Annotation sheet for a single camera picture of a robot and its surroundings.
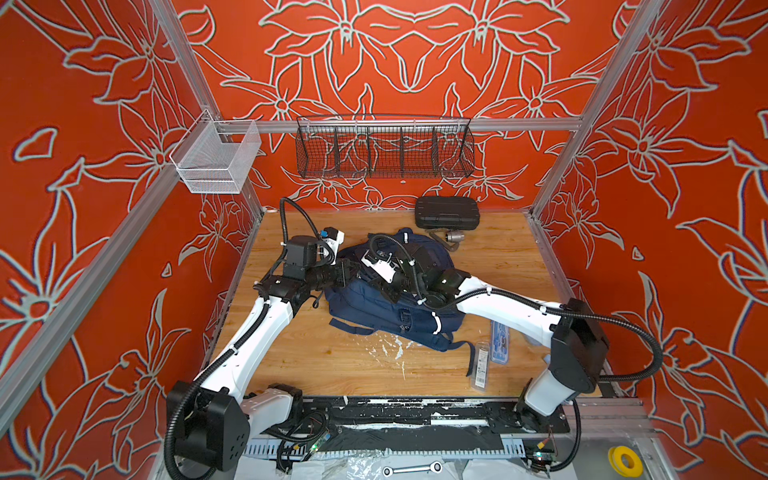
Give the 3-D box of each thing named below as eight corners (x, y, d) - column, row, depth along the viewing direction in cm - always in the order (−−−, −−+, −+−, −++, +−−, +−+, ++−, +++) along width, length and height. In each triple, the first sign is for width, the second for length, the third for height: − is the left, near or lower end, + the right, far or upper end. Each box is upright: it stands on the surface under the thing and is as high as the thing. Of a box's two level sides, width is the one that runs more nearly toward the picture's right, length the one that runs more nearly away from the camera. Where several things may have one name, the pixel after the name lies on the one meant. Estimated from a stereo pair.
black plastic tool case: (416, 232, 114) (418, 221, 110) (414, 205, 124) (415, 195, 119) (477, 231, 114) (481, 221, 109) (470, 205, 124) (473, 194, 119)
